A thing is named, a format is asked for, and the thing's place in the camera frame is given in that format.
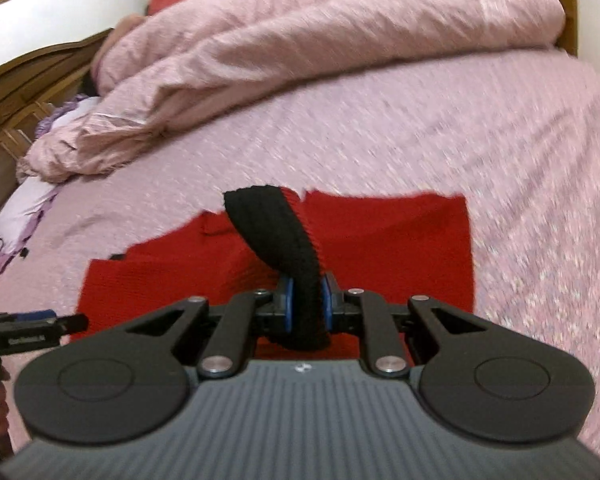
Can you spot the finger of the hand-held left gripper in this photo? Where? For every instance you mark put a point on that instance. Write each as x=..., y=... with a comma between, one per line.
x=70, y=325
x=35, y=315

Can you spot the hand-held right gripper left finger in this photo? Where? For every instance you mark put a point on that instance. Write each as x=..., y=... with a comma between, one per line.
x=286, y=310

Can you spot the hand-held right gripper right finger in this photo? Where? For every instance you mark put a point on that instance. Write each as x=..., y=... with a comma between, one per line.
x=328, y=310

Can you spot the red knit cardigan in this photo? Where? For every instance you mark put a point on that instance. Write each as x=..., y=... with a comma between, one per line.
x=405, y=240

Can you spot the lilac ruffled pillow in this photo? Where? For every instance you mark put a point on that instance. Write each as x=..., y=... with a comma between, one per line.
x=25, y=210

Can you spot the pink floral bed sheet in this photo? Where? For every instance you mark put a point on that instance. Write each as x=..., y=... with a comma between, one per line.
x=430, y=135

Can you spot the wooden headboard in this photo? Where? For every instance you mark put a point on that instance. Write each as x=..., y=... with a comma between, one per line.
x=10, y=90

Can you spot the pink duvet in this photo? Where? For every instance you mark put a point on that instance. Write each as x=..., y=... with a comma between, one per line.
x=305, y=50

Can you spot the wooden bed side board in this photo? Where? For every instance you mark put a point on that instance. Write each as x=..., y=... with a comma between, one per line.
x=570, y=10

